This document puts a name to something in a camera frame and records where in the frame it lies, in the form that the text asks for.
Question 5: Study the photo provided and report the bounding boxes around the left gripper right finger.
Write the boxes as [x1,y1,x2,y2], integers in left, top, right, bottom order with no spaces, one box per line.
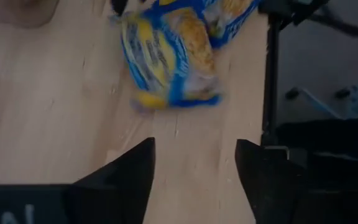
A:
[234,138,311,224]

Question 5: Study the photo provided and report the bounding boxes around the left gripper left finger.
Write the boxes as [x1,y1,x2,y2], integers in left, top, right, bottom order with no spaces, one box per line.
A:
[63,136,157,224]

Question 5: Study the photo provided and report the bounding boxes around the blue yellow Maruchan ramen packet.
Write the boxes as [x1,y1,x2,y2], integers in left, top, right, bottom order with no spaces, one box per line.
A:
[197,0,262,49]
[116,7,225,110]

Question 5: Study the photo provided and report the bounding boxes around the office chair base with casters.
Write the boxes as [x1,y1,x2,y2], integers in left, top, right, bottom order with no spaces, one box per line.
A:
[284,60,358,121]

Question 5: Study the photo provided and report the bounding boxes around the black metal rig frame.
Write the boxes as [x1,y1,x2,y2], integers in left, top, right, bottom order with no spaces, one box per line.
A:
[257,0,332,147]

